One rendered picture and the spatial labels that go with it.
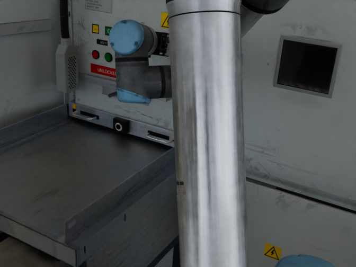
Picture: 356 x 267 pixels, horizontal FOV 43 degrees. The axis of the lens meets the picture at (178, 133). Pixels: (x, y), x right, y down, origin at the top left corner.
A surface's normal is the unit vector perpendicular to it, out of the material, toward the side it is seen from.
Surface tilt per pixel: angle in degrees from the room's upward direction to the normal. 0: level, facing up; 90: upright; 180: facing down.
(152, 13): 90
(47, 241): 90
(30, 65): 90
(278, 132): 90
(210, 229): 72
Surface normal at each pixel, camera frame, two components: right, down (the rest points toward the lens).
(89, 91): -0.50, 0.32
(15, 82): 0.76, 0.30
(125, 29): -0.23, 0.04
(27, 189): 0.06, -0.92
